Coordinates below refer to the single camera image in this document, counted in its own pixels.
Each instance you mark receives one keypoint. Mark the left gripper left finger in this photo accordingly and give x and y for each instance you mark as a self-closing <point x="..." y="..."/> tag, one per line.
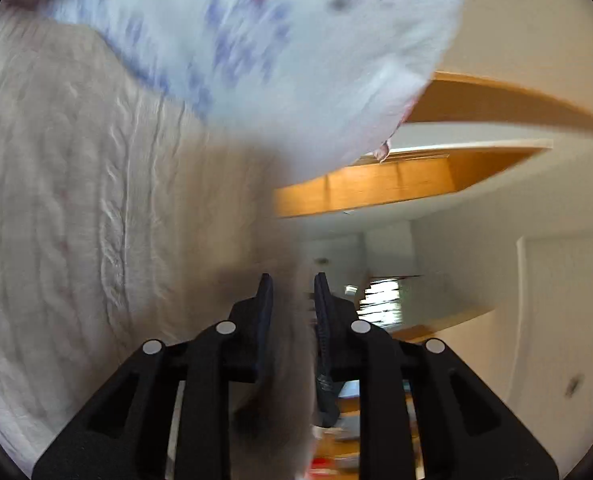
<point x="166" y="408"/>

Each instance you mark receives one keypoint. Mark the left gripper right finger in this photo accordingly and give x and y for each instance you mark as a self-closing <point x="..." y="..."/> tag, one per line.
<point x="419" y="404"/>

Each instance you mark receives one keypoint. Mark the beige cable knit sweater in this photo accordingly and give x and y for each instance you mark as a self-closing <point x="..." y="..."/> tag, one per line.
<point x="124" y="218"/>

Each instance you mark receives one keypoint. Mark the pink white patterned pillow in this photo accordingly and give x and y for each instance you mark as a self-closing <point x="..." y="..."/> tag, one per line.
<point x="322" y="82"/>

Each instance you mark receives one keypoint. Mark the wooden door frame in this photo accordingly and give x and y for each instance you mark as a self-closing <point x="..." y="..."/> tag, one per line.
<point x="427" y="172"/>

